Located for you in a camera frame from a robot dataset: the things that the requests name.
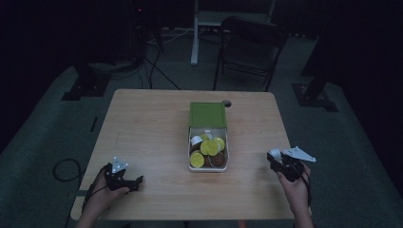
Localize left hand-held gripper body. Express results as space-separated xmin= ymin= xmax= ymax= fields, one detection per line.
xmin=104 ymin=156 xmax=131 ymax=193

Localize black floor cables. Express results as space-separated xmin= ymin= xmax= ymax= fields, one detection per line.
xmin=139 ymin=39 xmax=182 ymax=91

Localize right hand-held gripper cable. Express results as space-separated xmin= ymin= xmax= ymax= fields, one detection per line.
xmin=298 ymin=169 xmax=314 ymax=208

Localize left hand-held gripper cable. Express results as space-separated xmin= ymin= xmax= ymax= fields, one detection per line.
xmin=80 ymin=164 xmax=112 ymax=219

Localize black stand with square base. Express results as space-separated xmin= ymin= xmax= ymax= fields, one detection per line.
xmin=61 ymin=61 xmax=112 ymax=102
xmin=291 ymin=0 xmax=339 ymax=113

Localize person's left hand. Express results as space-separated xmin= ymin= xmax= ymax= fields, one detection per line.
xmin=83 ymin=177 xmax=131 ymax=221

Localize looped black floor cable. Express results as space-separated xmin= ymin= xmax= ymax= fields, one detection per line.
xmin=51 ymin=158 xmax=84 ymax=183

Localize white floor cable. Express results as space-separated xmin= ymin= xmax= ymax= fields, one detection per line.
xmin=147 ymin=28 xmax=195 ymax=45

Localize hand-held gripper cable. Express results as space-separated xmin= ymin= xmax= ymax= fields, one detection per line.
xmin=80 ymin=164 xmax=112 ymax=219
xmin=298 ymin=169 xmax=314 ymax=208

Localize black folding chair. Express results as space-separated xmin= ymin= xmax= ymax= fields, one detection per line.
xmin=212 ymin=15 xmax=291 ymax=93

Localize pile of coffee capsules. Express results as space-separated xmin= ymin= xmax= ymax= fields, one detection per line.
xmin=189 ymin=129 xmax=227 ymax=169

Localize person's right hand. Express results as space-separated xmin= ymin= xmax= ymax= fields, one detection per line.
xmin=278 ymin=163 xmax=313 ymax=218

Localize white desk frame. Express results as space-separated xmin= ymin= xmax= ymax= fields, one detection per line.
xmin=190 ymin=0 xmax=278 ymax=67

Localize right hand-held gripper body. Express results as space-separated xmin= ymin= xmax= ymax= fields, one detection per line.
xmin=271 ymin=145 xmax=317 ymax=183

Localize dark equipment tower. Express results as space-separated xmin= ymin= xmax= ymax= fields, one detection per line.
xmin=125 ymin=0 xmax=164 ymax=66

